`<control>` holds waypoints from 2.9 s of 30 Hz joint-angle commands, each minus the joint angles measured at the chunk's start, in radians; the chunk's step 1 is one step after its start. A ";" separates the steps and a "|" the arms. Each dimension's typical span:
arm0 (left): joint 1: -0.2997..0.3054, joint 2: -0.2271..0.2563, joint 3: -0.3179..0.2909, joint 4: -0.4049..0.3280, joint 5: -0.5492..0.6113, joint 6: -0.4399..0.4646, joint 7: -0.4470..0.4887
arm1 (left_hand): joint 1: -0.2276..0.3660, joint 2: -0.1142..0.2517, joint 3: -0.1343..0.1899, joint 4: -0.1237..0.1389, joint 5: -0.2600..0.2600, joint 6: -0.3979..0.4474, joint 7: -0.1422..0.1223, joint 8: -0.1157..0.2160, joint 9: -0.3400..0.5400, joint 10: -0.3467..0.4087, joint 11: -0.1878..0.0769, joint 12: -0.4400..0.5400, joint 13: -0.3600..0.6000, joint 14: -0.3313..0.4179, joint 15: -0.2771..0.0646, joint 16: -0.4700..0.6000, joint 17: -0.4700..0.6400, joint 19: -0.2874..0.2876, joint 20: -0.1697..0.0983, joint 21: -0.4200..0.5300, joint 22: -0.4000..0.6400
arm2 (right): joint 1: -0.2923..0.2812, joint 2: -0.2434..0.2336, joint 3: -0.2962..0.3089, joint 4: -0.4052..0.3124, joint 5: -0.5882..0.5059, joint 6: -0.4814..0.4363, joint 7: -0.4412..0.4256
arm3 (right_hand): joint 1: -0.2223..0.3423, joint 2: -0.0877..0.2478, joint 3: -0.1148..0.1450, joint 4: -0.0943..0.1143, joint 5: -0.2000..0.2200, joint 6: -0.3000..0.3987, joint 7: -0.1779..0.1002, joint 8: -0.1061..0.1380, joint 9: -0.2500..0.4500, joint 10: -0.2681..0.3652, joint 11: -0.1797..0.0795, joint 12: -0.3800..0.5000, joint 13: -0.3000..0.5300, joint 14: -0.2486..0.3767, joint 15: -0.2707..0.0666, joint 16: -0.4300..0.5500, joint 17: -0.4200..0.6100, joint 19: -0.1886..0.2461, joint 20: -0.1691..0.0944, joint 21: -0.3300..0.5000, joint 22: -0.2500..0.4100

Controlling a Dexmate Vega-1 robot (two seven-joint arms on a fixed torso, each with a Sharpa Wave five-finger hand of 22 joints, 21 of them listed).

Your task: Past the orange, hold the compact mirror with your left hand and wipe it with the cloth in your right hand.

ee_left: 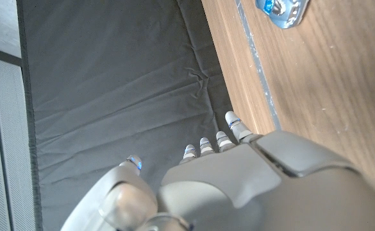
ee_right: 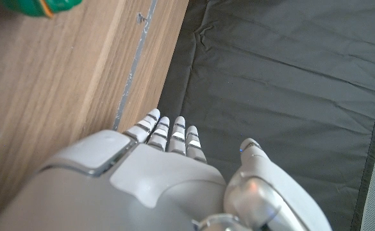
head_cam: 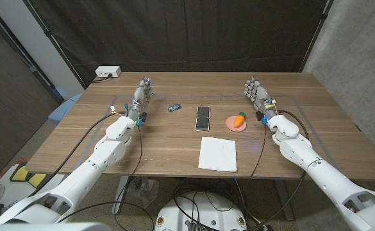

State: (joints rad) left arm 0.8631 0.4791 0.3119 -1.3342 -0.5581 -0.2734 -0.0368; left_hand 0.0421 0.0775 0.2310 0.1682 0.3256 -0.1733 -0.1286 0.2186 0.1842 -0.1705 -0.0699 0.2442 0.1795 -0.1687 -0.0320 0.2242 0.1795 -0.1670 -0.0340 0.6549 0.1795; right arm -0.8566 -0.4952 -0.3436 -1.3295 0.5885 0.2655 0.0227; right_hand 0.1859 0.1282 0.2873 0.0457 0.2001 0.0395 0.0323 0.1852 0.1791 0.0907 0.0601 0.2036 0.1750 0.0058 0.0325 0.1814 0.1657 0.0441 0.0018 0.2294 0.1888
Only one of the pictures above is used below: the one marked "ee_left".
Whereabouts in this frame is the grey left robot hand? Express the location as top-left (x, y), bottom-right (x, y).
top-left (60, 111), bottom-right (375, 231)

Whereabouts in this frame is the black backdrop curtain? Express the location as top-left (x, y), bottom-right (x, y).
top-left (15, 0), bottom-right (237, 231)

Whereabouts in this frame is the blue silver metallic gadget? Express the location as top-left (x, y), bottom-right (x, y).
top-left (254, 0), bottom-right (311, 30)

